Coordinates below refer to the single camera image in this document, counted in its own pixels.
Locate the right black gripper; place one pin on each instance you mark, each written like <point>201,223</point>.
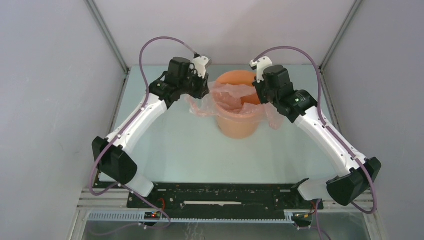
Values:
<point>259,86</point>

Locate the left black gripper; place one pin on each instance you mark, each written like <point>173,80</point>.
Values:
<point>203,89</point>

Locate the pink plastic trash bag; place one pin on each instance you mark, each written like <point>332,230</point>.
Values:
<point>236,103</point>

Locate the orange trash bin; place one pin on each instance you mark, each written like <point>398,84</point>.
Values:
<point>227,127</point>

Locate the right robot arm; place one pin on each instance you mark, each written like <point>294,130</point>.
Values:
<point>354,172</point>

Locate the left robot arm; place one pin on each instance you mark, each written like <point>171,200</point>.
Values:
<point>112,153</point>

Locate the small electronics board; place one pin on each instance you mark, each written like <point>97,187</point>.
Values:
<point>150,215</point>

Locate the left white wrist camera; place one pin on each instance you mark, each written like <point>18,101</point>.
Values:
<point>201,63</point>

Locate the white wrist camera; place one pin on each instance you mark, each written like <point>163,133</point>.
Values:
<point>259,66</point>
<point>201,63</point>

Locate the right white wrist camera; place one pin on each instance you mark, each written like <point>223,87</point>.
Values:
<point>259,66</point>

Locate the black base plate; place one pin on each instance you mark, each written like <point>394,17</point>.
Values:
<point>225,201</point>

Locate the right corner frame post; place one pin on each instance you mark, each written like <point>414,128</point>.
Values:
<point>341,32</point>

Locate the corner frame post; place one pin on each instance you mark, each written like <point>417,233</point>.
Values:
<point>341,32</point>
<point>107,34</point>

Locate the left corner frame post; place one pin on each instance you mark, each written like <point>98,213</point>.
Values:
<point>107,34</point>

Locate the aluminium frame rail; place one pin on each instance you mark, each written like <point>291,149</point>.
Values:
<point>122,206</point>

